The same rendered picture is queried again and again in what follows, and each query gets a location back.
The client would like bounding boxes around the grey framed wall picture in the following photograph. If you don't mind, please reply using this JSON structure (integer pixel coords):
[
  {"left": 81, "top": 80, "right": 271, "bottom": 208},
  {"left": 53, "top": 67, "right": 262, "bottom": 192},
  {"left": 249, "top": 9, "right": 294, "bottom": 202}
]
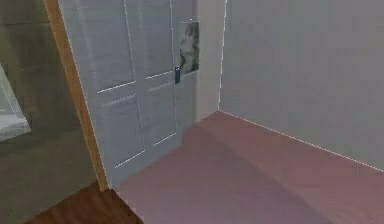
[{"left": 179, "top": 21, "right": 201, "bottom": 76}]

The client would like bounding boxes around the grey panelled room door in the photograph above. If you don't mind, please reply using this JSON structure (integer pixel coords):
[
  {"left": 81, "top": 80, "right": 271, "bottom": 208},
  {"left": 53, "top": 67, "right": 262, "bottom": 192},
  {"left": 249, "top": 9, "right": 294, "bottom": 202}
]
[{"left": 57, "top": 0, "right": 200, "bottom": 190}]

